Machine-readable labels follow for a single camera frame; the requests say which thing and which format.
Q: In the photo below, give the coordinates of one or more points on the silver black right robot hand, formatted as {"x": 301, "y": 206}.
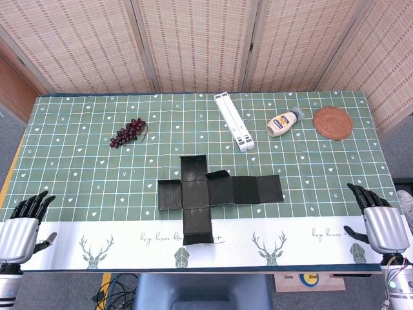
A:
{"x": 385, "y": 229}

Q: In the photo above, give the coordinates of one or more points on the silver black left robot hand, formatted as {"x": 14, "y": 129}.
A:
{"x": 17, "y": 235}

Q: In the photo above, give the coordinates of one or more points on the black folding cardboard box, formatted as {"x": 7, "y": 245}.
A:
{"x": 195, "y": 197}

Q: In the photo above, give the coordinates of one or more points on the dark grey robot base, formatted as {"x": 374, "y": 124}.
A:
{"x": 203, "y": 290}

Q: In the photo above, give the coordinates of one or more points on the grey white shoe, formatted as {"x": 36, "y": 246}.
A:
{"x": 407, "y": 201}

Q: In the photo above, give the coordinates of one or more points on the green grid tablecloth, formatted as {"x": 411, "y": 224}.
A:
{"x": 80, "y": 177}

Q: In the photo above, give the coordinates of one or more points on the round woven brown coaster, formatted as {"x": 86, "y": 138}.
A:
{"x": 333, "y": 123}

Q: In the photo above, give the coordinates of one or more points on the orange brown wooden door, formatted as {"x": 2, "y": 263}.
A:
{"x": 13, "y": 93}

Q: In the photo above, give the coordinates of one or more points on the mayonnaise squeeze bottle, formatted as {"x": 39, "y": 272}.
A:
{"x": 280, "y": 124}

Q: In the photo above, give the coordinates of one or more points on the dark red grape bunch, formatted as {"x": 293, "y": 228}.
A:
{"x": 127, "y": 132}

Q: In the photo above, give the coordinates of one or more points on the white folding stand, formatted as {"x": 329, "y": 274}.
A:
{"x": 234, "y": 121}

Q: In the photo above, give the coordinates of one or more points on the bamboo folding screen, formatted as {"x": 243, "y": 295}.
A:
{"x": 193, "y": 42}

